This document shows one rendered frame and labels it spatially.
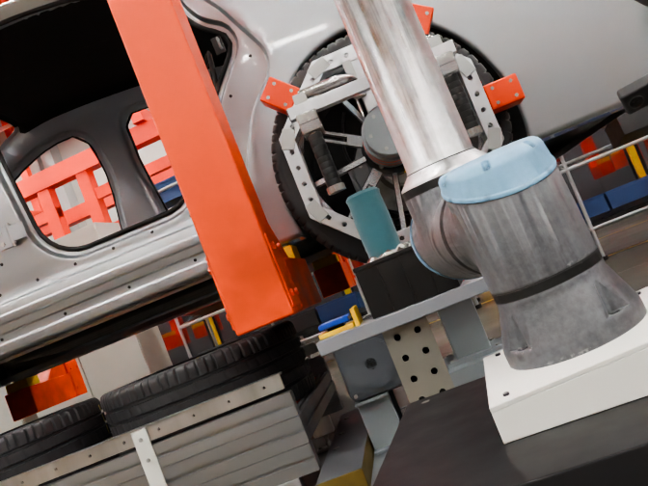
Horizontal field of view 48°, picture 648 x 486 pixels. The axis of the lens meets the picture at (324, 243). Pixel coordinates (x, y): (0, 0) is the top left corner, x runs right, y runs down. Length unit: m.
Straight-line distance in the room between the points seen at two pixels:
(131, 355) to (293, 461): 4.87
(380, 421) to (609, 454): 1.37
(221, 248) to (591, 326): 1.15
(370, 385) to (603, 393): 1.18
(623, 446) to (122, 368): 6.24
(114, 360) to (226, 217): 5.04
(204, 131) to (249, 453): 0.85
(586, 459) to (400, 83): 0.62
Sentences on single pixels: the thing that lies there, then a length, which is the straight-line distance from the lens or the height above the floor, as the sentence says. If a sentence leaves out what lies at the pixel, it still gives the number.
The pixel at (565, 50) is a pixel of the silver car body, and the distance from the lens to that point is 2.51.
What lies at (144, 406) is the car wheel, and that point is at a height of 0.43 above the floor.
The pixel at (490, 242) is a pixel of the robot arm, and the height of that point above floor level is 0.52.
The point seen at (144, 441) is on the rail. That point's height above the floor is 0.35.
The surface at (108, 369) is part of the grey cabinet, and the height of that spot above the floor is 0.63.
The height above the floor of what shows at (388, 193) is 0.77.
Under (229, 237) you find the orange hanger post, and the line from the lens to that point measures 1.89.
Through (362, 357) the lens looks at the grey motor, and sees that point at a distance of 2.01.
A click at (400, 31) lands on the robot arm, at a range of 1.16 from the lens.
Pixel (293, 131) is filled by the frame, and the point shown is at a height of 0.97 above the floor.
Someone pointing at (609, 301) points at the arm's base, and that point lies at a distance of 0.98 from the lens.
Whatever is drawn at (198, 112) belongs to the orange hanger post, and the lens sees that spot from 1.95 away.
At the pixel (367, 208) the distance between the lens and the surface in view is 1.79.
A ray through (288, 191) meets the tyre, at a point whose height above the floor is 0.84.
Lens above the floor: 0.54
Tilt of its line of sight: 4 degrees up
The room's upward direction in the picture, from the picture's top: 22 degrees counter-clockwise
